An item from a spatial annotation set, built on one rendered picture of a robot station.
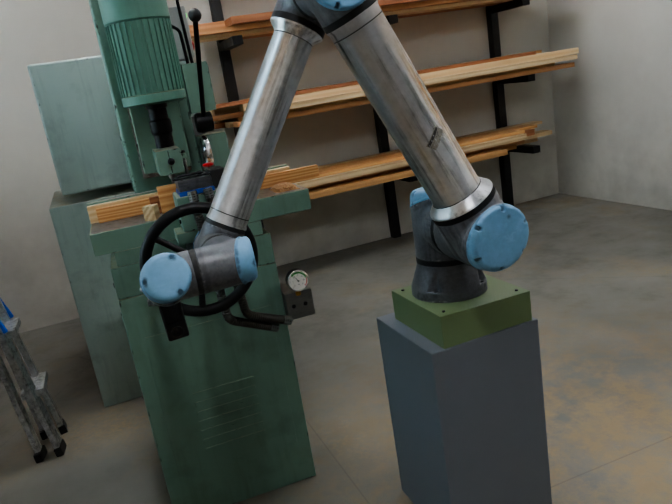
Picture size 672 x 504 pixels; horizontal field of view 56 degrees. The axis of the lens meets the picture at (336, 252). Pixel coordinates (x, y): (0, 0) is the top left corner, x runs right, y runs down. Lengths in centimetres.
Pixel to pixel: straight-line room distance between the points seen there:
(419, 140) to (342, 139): 320
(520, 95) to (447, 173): 392
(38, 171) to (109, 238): 243
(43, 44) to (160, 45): 238
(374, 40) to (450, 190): 34
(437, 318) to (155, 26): 105
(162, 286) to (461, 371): 74
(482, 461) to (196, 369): 82
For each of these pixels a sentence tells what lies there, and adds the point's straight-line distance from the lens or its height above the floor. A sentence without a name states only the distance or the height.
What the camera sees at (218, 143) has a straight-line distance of 208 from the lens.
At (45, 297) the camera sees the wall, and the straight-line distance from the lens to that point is 430.
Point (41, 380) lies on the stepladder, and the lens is 271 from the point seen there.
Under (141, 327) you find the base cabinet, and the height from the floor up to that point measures 62.
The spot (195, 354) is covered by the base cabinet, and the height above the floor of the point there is 50.
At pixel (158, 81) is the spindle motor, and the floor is 125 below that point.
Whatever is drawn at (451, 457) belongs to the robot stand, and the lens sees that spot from 164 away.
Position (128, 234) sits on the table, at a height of 88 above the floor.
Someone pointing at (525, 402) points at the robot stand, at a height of 34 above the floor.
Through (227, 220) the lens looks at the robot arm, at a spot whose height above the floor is 94.
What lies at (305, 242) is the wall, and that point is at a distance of 447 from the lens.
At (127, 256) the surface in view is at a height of 82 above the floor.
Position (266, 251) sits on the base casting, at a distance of 182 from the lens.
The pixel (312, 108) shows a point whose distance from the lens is 388.
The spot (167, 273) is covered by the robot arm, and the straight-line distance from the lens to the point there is 120.
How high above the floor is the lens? 119
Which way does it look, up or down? 15 degrees down
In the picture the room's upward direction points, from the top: 9 degrees counter-clockwise
